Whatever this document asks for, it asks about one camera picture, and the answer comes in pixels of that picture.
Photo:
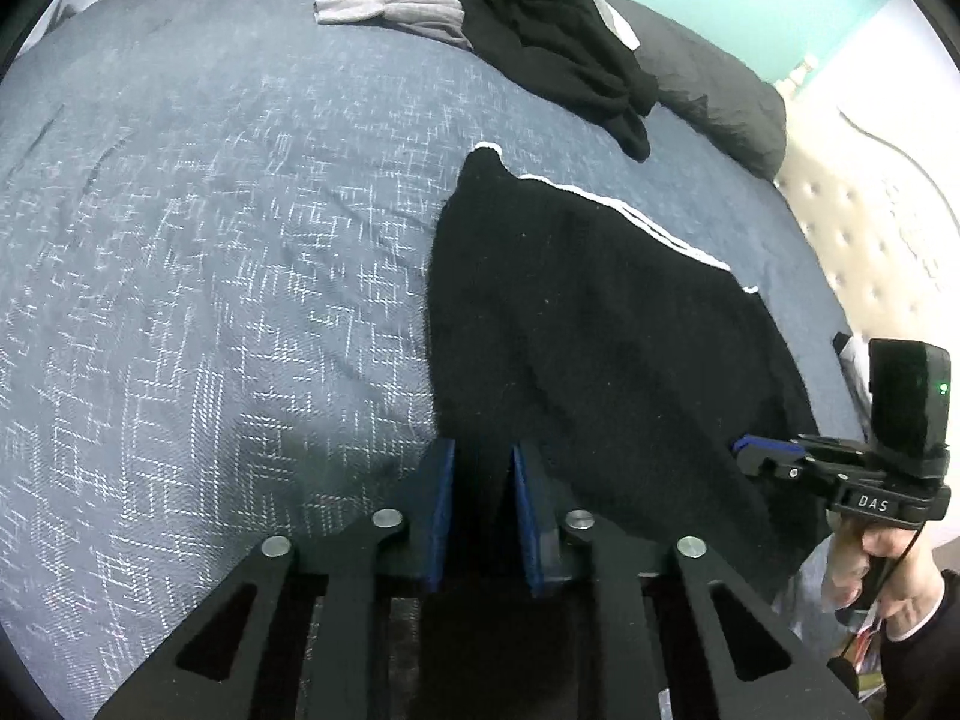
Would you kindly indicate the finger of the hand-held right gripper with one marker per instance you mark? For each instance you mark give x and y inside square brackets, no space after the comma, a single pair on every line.
[769,457]

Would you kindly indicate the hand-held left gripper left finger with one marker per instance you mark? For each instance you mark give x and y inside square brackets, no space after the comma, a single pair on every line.
[442,517]

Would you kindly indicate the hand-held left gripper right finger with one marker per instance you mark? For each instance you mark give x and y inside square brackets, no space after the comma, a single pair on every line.
[529,532]

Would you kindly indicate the black sweater with white trim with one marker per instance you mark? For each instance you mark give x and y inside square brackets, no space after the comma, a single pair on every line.
[600,330]

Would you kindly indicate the folded grey clothes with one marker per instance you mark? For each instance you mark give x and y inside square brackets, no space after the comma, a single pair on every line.
[851,367]

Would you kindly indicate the person's right hand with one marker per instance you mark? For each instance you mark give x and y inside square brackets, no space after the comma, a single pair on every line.
[911,577]

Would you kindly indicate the white padded headboard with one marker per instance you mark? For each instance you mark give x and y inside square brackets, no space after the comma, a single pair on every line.
[870,225]

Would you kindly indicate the bed with blue bedspread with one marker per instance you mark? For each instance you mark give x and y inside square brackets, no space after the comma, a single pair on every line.
[225,277]

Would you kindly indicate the crumpled black garment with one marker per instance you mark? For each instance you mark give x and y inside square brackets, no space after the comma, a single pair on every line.
[555,30]

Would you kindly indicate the pale crumpled bedsheet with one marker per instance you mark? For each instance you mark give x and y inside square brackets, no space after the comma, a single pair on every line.
[71,4]

